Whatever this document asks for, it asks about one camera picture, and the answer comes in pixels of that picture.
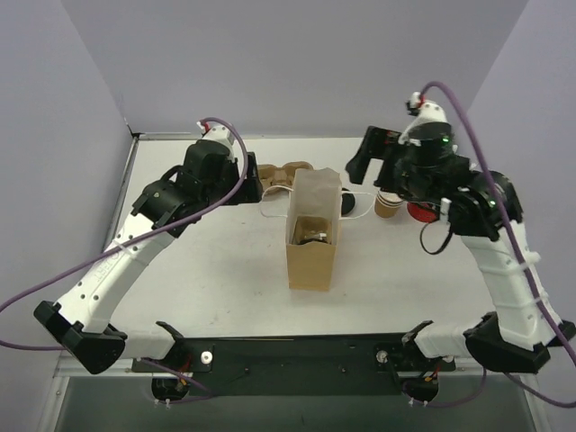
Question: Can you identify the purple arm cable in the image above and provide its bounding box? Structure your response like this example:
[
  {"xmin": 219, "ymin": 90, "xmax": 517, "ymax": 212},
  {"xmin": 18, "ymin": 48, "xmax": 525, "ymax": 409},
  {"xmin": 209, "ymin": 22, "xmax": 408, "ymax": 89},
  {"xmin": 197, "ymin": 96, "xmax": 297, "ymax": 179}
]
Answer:
[
  {"xmin": 0, "ymin": 116, "xmax": 248, "ymax": 351},
  {"xmin": 420, "ymin": 80, "xmax": 576, "ymax": 409}
]

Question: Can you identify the aluminium frame rail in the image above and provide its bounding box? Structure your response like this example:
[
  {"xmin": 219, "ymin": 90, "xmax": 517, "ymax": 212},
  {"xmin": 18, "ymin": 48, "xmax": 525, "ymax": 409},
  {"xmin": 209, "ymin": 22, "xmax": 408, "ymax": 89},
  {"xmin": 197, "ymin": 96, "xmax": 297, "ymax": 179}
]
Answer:
[{"xmin": 53, "ymin": 350, "xmax": 539, "ymax": 379}]

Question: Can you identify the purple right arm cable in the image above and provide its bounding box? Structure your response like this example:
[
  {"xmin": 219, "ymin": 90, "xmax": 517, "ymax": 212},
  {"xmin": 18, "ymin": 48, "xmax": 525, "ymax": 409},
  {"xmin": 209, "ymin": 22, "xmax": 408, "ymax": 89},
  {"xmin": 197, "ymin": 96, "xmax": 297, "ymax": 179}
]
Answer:
[{"xmin": 420, "ymin": 80, "xmax": 576, "ymax": 409}]

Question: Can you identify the stack of paper cups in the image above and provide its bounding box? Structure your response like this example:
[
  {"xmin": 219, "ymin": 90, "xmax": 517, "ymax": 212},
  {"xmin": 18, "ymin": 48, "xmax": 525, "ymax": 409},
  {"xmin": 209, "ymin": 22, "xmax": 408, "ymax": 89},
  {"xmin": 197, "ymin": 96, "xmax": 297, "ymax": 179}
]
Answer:
[{"xmin": 373, "ymin": 191, "xmax": 404, "ymax": 219}]

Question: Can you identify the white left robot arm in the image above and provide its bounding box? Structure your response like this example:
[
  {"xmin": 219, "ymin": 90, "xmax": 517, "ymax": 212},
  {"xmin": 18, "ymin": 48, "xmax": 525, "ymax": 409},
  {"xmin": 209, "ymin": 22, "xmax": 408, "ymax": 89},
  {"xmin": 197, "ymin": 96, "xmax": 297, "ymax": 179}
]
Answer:
[{"xmin": 34, "ymin": 139, "xmax": 263, "ymax": 374}]

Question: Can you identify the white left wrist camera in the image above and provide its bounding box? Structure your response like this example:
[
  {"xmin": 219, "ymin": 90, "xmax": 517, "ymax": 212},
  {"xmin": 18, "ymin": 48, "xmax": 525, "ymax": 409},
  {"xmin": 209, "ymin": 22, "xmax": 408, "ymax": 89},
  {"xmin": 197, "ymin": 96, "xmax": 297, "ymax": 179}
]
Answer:
[{"xmin": 197, "ymin": 121, "xmax": 235, "ymax": 159}]

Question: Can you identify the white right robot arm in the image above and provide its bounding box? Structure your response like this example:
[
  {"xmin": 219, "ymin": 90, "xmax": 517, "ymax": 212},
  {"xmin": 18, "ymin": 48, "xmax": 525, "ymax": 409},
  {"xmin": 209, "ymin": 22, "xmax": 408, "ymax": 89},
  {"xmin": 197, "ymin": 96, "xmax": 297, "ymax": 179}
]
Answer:
[{"xmin": 346, "ymin": 124, "xmax": 560, "ymax": 374}]

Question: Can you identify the black coffee cup lid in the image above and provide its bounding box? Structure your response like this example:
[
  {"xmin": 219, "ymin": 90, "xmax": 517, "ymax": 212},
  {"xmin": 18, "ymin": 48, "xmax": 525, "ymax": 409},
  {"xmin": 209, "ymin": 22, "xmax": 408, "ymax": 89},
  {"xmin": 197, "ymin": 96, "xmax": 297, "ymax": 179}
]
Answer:
[{"xmin": 297, "ymin": 237, "xmax": 329, "ymax": 246}]

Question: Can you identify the brown pulp cup carrier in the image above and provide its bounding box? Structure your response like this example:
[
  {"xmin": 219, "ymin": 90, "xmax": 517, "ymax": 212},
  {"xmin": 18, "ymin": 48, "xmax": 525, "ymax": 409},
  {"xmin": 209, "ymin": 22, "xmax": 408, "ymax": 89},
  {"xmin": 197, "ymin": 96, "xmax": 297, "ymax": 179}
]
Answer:
[
  {"xmin": 292, "ymin": 216, "xmax": 332, "ymax": 245},
  {"xmin": 257, "ymin": 161, "xmax": 313, "ymax": 189}
]

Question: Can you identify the red cylindrical holder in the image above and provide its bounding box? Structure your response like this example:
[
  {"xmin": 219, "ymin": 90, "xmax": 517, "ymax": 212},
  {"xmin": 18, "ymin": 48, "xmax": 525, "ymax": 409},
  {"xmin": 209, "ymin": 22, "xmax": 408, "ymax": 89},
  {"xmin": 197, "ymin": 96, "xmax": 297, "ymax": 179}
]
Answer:
[{"xmin": 407, "ymin": 202, "xmax": 438, "ymax": 223}]

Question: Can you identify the stack of black lids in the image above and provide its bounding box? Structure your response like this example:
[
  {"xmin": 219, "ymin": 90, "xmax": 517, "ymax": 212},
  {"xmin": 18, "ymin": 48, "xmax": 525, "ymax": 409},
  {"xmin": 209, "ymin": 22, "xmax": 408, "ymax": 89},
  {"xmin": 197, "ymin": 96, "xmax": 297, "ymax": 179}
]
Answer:
[{"xmin": 340, "ymin": 187, "xmax": 356, "ymax": 217}]

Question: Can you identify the brown paper bag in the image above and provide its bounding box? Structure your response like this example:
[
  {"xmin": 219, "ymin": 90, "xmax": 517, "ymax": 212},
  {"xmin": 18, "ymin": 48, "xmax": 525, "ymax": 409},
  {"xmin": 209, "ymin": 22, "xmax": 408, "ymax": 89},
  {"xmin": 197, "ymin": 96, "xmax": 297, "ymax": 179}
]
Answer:
[{"xmin": 263, "ymin": 168, "xmax": 347, "ymax": 292}]

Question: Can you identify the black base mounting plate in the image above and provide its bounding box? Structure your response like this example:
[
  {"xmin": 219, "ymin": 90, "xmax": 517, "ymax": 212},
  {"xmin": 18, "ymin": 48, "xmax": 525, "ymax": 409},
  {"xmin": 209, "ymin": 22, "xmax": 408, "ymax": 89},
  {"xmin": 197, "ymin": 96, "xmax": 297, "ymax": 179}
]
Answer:
[{"xmin": 131, "ymin": 333, "xmax": 455, "ymax": 396}]

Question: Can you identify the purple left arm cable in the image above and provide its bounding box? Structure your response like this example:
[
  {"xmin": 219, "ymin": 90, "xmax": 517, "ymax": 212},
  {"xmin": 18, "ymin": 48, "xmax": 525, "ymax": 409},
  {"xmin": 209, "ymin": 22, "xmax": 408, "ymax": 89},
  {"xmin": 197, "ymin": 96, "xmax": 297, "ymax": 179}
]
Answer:
[{"xmin": 0, "ymin": 116, "xmax": 248, "ymax": 351}]

